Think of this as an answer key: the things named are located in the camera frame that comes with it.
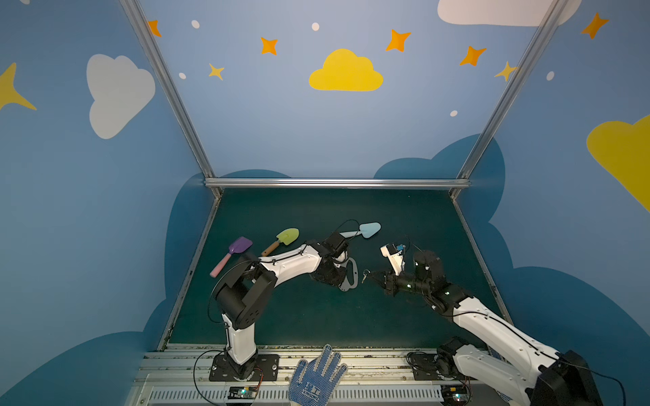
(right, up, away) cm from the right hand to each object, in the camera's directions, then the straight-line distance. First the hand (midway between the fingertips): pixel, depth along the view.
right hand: (372, 272), depth 78 cm
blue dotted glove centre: (-18, -31, -7) cm, 36 cm away
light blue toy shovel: (+3, +12, +30) cm, 32 cm away
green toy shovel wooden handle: (-32, +9, +26) cm, 42 cm away
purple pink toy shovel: (-50, +5, +22) cm, 55 cm away
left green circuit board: (-39, -33, -7) cm, 51 cm away
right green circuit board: (+23, -34, -7) cm, 41 cm away
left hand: (-9, -6, +10) cm, 15 cm away
